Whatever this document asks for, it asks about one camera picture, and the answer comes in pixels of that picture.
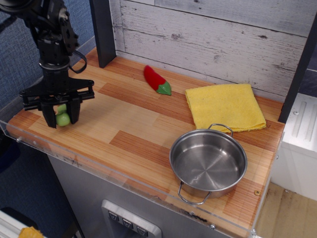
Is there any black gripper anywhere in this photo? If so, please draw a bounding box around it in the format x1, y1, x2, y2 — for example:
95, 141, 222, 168
20, 64, 95, 128

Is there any green handled toy spatula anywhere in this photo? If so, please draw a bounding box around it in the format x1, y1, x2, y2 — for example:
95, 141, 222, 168
55, 104, 70, 126

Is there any red toy chili pepper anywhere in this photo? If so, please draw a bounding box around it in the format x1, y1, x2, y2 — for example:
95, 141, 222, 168
144, 65, 171, 96

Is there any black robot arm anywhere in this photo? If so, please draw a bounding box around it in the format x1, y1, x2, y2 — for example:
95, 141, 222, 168
0, 0, 95, 128

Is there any grey toy fridge cabinet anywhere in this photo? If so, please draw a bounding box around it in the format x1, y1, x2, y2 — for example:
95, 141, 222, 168
49, 156, 226, 238

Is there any silver dispenser button panel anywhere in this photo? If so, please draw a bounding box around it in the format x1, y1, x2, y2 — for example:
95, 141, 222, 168
101, 199, 162, 238

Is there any clear acrylic table guard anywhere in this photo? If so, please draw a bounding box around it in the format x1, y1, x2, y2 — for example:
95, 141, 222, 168
0, 37, 285, 238

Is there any stainless steel pot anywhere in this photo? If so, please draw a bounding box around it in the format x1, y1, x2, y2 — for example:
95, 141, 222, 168
169, 123, 248, 205

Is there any yellow folded cloth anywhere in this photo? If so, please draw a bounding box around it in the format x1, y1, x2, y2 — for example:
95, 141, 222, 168
185, 84, 266, 132

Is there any brass screw right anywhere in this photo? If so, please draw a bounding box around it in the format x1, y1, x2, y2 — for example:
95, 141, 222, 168
254, 190, 261, 196

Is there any white ribbed cabinet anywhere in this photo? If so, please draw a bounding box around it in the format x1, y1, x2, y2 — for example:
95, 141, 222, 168
271, 93, 317, 200

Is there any left black vertical post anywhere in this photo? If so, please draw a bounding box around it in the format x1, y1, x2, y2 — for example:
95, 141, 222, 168
90, 0, 116, 68

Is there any black vertical post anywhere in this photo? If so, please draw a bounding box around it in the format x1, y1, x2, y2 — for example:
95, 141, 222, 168
90, 0, 116, 68
278, 15, 317, 123

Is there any yellow object with black hose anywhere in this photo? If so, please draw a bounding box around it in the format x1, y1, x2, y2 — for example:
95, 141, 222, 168
0, 227, 44, 238

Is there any right black vertical post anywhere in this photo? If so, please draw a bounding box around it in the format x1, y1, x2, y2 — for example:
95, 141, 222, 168
278, 15, 317, 123

